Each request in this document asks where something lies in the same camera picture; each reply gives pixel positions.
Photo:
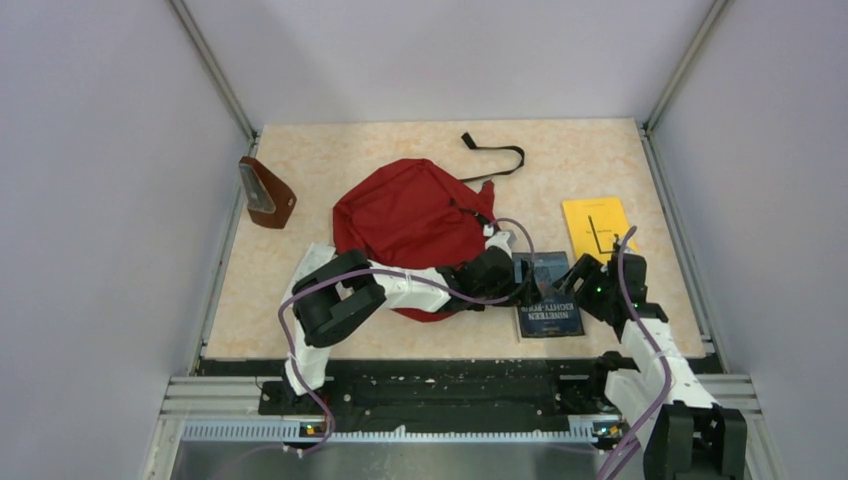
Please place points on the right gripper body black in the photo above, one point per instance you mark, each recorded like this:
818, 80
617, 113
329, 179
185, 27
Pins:
594, 290

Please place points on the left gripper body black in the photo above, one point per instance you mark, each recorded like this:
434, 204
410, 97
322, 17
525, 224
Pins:
504, 287

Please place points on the blue Nineteen Eighty-Four book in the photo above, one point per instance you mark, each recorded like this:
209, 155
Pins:
555, 314

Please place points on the red backpack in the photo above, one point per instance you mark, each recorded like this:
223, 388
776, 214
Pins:
413, 214

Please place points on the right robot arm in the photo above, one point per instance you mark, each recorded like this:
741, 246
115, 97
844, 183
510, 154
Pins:
682, 430

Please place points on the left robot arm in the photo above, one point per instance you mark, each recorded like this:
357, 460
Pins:
330, 303

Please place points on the yellow notebook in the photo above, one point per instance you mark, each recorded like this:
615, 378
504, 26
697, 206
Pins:
595, 225

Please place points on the white packaged card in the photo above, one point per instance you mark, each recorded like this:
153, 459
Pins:
316, 256

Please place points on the brown leather case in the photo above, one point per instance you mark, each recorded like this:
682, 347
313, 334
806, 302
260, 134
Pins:
270, 201

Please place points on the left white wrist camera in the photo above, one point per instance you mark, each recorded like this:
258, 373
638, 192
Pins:
495, 237

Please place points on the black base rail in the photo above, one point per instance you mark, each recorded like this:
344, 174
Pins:
449, 396

